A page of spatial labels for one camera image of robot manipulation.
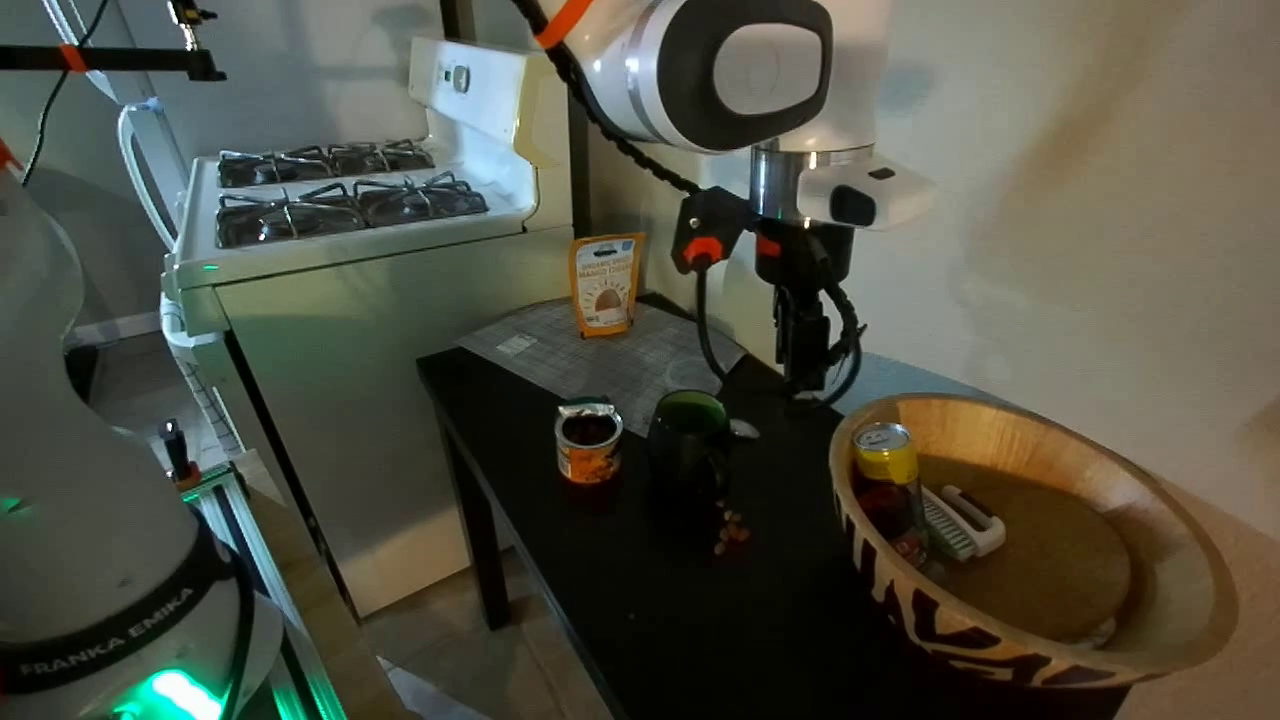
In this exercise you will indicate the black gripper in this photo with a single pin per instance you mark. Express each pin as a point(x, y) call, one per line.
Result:
point(807, 272)

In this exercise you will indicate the black mug green inside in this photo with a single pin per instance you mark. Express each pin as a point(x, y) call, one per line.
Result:
point(687, 466)

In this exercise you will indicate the orange stand-up pouch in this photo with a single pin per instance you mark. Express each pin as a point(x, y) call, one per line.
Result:
point(609, 284)

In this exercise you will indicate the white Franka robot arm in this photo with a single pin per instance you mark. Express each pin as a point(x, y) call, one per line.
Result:
point(92, 534)

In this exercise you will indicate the wooden zebra pattern bowl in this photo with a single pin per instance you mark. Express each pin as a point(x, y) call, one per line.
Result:
point(1053, 561)

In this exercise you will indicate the yellow lid jar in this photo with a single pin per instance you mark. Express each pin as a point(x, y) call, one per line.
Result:
point(885, 461)

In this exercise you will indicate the spilled reddish brown pieces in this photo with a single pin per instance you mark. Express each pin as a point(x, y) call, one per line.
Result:
point(734, 537)

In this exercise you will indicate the white plastic item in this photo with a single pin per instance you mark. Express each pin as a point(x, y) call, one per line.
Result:
point(960, 520)

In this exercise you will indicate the small patterned ceramic cup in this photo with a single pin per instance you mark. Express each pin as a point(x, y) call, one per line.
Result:
point(588, 446)

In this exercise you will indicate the grey woven placemat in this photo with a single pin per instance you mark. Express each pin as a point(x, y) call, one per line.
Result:
point(561, 344)

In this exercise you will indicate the white label on placemat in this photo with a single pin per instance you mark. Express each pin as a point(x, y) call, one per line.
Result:
point(517, 344)

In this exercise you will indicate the black side table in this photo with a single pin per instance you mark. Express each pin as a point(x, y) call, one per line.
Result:
point(600, 603)

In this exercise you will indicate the white kitchen stove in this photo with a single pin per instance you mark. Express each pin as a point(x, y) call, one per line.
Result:
point(345, 363)

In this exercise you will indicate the black camera tripod boom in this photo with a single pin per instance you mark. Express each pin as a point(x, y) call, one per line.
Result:
point(135, 61)

